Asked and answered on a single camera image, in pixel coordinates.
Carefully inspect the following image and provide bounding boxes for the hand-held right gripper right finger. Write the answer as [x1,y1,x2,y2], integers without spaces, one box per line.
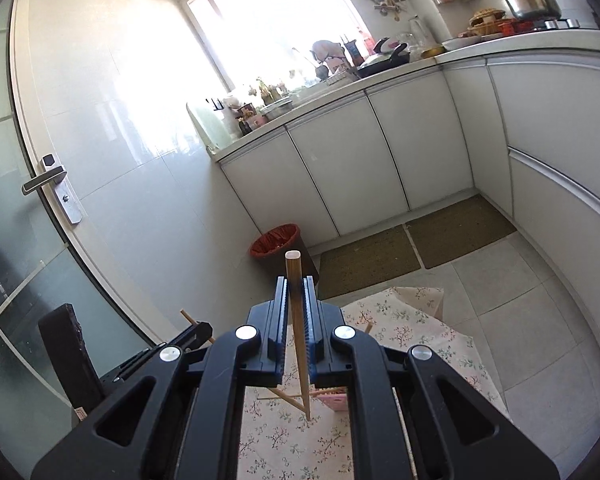
[305,275,561,480]

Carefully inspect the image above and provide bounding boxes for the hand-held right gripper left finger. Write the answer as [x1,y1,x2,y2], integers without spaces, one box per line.
[30,275,289,480]

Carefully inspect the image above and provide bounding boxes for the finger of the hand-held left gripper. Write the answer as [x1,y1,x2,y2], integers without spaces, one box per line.
[101,321,215,397]
[38,303,106,409]

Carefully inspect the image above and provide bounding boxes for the tan wooden chopstick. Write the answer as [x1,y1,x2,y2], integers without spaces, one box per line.
[284,250,314,421]
[180,309,216,345]

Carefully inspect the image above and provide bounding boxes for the pile of bamboo chopsticks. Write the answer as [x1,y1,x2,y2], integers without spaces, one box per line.
[256,385,342,413]

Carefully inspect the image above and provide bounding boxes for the pink perforated utensil holder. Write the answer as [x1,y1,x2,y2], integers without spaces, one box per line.
[319,392,350,413]

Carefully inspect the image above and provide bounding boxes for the brown trash bin red liner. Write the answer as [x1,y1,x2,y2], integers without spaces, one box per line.
[250,223,321,287]

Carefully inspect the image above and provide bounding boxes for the brown floor mat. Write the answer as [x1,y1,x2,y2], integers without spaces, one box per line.
[317,225,422,301]
[405,195,518,270]

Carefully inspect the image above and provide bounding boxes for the floral tablecloth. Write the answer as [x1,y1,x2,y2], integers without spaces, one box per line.
[237,286,504,480]

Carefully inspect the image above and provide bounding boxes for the frosted glass door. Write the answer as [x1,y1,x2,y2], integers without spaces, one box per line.
[0,0,152,461]

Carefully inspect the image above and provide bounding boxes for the white cabinet door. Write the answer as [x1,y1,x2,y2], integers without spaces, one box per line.
[286,92,412,235]
[366,67,477,209]
[219,127,342,237]
[441,57,513,218]

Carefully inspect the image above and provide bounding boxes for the pale green cutting board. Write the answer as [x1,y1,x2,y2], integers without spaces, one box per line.
[186,101,231,154]

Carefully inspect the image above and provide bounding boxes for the small condiment jars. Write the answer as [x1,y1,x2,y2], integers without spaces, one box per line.
[237,102,266,136]

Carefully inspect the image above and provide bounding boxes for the small potted plants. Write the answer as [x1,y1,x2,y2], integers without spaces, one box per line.
[250,77,286,106]

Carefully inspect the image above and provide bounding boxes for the white cabinet drawer front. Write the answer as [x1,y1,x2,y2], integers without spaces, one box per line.
[507,152,600,421]
[486,35,600,196]

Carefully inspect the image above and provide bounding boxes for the black frying pan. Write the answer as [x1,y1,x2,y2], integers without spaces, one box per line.
[355,37,411,80]

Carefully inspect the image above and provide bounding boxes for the grey blue cloth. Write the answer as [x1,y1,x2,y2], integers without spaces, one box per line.
[310,39,346,66]

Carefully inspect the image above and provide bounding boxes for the kitchen window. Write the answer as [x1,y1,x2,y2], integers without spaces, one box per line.
[180,0,381,107]

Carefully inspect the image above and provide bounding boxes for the clear water jug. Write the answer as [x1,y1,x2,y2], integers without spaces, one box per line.
[407,15,439,49]

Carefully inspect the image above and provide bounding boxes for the white plate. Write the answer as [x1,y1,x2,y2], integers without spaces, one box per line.
[441,35,476,52]

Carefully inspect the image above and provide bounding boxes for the woven basket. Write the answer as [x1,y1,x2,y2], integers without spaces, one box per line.
[467,7,511,36]

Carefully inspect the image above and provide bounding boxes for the white kitchen countertop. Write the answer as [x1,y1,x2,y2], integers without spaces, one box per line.
[207,25,600,163]

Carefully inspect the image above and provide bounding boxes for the metal door handle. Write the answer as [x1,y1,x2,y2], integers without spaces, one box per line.
[21,156,85,225]

